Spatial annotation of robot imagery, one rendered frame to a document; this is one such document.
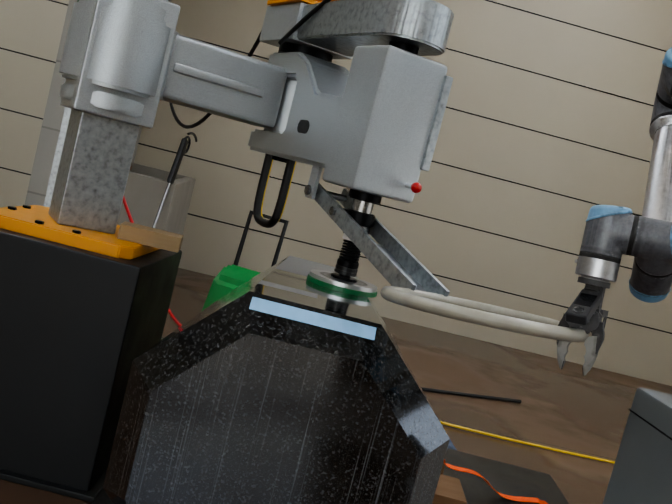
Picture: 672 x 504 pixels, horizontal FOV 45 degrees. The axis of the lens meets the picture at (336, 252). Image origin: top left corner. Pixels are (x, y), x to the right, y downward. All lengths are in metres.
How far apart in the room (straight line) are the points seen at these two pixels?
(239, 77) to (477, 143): 4.87
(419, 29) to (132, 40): 0.91
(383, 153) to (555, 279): 5.60
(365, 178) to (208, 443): 0.87
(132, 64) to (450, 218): 5.18
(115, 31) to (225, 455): 1.37
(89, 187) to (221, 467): 1.13
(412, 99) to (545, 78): 5.40
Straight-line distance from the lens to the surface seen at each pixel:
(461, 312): 1.71
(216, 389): 1.97
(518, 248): 7.70
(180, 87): 2.81
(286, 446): 2.00
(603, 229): 1.87
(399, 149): 2.38
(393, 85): 2.36
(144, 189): 5.15
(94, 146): 2.75
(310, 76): 2.76
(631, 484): 2.02
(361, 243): 2.31
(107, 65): 2.68
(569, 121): 7.80
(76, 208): 2.76
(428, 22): 2.39
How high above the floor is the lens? 1.15
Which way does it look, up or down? 5 degrees down
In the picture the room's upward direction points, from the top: 14 degrees clockwise
